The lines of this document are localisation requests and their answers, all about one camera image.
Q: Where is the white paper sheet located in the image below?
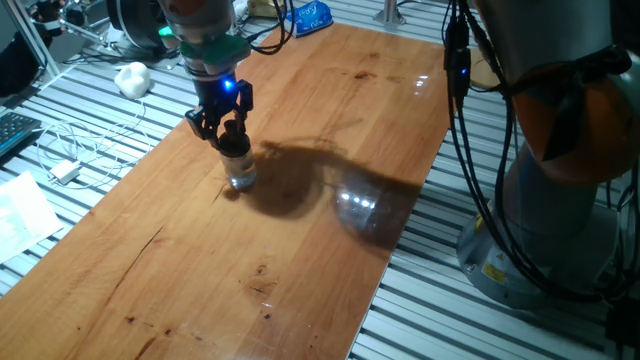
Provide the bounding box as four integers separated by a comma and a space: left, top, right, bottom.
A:
0, 170, 65, 265

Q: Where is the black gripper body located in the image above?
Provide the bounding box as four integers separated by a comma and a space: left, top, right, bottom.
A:
192, 72, 241, 136

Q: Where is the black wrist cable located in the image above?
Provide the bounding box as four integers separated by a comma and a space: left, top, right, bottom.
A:
234, 0, 296, 56

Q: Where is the black keyboard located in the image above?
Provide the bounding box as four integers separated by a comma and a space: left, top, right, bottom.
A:
0, 111, 42, 159

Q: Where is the white charger plug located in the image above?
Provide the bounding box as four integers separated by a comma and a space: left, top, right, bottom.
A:
48, 159, 81, 186

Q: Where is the white figurine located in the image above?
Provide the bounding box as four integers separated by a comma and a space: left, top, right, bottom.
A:
113, 61, 152, 100

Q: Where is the blue tissue pack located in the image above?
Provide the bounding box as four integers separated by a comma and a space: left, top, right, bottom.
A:
285, 0, 335, 39

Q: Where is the person's hand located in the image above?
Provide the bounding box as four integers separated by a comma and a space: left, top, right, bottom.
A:
28, 0, 66, 37

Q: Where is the black round fan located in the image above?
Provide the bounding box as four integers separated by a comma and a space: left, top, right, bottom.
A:
106, 0, 169, 51

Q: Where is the aluminium frame post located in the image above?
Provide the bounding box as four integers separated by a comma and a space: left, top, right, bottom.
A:
372, 0, 407, 26
2, 0, 64, 81

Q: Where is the gold foil packet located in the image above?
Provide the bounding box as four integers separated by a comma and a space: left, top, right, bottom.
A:
247, 0, 281, 20

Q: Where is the thin silver stand rod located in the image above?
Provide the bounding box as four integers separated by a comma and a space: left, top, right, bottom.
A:
59, 0, 112, 51

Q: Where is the clear glass jar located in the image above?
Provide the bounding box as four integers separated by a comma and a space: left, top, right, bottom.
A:
220, 148, 258, 191

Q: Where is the round wooden paddle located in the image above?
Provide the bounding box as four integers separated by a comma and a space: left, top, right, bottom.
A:
468, 47, 501, 91

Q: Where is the black connector with blue light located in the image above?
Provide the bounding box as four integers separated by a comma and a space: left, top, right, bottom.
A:
443, 14, 472, 111

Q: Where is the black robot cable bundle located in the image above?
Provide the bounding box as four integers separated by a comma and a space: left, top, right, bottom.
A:
442, 0, 640, 304

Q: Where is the white charger cable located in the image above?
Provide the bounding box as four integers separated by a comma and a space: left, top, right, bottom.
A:
35, 99, 152, 191

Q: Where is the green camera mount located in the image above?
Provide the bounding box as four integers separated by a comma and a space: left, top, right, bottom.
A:
157, 24, 253, 65

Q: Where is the wooden board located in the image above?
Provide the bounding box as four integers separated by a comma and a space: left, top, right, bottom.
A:
0, 22, 451, 360

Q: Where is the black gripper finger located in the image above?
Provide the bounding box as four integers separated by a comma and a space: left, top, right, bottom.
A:
232, 78, 255, 134
184, 104, 221, 151

